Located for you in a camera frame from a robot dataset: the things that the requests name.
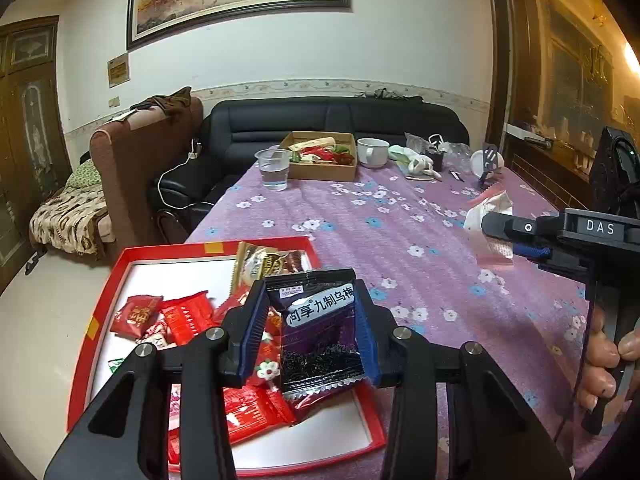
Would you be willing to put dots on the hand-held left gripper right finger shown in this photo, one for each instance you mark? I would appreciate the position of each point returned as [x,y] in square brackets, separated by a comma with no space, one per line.
[367,345]

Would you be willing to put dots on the dark wooden cabinet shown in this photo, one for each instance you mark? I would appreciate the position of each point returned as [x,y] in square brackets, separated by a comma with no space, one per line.
[560,85]

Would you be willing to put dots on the clear plastic bag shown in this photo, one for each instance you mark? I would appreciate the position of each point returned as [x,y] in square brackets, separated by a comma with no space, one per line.
[457,150]

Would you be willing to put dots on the gold wall plaque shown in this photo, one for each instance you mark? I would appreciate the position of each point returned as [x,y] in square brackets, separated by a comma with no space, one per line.
[118,70]

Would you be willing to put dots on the purple floral tablecloth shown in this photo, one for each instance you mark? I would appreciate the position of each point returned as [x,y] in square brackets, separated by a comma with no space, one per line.
[400,220]

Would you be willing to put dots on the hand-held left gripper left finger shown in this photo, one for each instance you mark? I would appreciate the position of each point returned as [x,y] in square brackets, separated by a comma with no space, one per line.
[255,325]

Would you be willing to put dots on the brown snack packet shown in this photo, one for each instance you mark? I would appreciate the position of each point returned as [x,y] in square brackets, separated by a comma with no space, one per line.
[292,261]

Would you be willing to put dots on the black leather sofa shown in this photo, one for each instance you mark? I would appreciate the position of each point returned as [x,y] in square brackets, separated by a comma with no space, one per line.
[300,120]

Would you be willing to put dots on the brown clothing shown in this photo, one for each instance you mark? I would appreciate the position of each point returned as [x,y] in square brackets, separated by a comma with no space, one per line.
[167,102]

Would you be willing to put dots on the grey phone stand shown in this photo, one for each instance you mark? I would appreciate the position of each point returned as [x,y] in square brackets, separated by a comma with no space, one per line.
[490,157]

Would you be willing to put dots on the gold snack packet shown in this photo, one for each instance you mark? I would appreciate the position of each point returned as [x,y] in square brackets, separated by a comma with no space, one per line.
[252,265]

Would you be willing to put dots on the red white flower candy packet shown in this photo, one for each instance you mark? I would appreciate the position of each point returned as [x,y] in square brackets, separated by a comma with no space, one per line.
[156,334]

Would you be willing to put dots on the brown cardboard box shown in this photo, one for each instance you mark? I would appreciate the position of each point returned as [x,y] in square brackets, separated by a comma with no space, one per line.
[325,170]

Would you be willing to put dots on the clear plastic cup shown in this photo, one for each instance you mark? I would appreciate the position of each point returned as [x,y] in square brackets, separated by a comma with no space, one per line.
[274,172]

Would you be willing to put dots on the black floor object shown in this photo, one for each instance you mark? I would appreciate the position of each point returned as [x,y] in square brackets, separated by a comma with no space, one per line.
[34,262]

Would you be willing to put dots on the dark purple snack packet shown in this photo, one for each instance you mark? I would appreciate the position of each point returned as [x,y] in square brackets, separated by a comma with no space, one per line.
[320,340]

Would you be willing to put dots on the dark bag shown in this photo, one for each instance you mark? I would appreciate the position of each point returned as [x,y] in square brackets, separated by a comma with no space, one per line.
[172,225]

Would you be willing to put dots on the pile of mixed snack packets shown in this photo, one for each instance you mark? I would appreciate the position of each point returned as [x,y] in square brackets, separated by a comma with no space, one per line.
[325,152]

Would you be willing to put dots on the green pillow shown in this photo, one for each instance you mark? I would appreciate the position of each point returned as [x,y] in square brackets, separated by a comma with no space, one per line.
[86,176]

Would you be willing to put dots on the small black container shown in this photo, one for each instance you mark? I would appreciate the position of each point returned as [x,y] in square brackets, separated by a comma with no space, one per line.
[435,160]

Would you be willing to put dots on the mint green cloth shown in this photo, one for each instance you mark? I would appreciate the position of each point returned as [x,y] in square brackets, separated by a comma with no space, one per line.
[398,152]

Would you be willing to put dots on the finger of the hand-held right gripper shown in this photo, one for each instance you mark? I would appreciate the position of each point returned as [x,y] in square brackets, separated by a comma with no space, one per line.
[520,227]
[530,253]

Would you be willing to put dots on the red gift box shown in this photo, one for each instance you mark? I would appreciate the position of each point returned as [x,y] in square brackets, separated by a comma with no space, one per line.
[150,270]

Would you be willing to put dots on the black pen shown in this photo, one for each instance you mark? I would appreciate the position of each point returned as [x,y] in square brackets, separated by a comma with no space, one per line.
[457,176]

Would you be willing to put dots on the white polka-dot snack packet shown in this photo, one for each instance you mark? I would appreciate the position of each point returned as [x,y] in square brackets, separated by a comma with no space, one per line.
[487,207]

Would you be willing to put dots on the red flower-print candy packet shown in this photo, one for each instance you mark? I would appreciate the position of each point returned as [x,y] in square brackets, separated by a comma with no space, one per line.
[266,367]

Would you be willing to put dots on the person's right hand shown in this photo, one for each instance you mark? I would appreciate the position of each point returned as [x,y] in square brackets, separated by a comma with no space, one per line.
[597,385]

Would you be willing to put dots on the brown armchair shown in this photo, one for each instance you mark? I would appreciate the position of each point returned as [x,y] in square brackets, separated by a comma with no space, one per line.
[135,170]

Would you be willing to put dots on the patterned brown blanket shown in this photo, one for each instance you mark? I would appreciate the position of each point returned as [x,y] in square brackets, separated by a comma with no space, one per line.
[65,220]

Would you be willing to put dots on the wall outlet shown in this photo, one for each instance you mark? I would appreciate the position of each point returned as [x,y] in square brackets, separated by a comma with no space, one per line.
[114,102]

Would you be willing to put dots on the white ceramic mug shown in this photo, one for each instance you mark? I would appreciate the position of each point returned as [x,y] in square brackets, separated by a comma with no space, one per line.
[372,155]

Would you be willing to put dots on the carved wooden wardrobe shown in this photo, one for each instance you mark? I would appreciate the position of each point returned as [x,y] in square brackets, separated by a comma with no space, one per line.
[30,125]

